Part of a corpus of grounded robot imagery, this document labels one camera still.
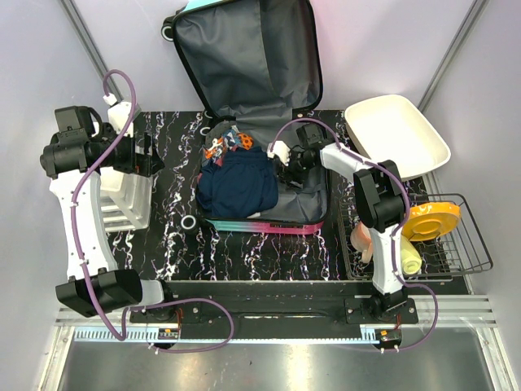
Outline white drawer organizer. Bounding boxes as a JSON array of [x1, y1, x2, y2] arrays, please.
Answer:
[[100, 168, 152, 233]]

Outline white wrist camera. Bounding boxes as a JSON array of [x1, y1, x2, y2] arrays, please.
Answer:
[[266, 140, 291, 167], [103, 93, 141, 138]]

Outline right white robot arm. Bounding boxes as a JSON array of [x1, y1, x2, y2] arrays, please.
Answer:
[[279, 124, 410, 323]]

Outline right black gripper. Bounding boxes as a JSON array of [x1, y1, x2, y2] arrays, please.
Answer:
[[277, 146, 316, 191]]

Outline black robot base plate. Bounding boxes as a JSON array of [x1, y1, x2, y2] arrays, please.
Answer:
[[129, 279, 419, 325]]

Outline colourful patterned cloth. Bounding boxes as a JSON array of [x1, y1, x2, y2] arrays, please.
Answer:
[[203, 125, 255, 165]]

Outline aluminium rail frame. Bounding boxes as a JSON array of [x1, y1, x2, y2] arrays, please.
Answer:
[[52, 294, 499, 343]]

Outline black marble pattern mat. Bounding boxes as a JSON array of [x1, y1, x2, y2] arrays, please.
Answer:
[[108, 112, 372, 281]]

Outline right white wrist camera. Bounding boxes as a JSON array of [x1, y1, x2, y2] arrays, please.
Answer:
[[266, 140, 291, 167]]

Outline pink and teal kids suitcase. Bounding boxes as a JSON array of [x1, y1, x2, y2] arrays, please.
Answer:
[[160, 0, 331, 235]]

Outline orange-yellow plate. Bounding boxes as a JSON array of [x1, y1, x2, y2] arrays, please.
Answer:
[[402, 202, 462, 242]]

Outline navy blue garment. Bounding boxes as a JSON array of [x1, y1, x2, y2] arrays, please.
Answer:
[[196, 147, 279, 218]]

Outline yellow-green mug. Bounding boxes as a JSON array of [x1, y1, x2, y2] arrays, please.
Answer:
[[401, 236, 422, 275]]

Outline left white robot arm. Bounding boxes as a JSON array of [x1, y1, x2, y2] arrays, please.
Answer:
[[40, 101, 176, 323]]

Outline black wire dish rack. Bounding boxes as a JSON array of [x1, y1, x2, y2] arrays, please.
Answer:
[[338, 193, 493, 282]]

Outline white plastic tray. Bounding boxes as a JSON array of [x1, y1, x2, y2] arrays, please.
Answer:
[[344, 94, 451, 181]]

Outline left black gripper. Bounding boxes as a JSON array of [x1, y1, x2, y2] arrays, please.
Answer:
[[99, 121, 164, 176]]

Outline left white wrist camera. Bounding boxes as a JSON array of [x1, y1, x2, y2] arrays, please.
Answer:
[[103, 93, 141, 138]]

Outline pink cup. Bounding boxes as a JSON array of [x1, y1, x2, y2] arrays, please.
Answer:
[[350, 222, 373, 264]]

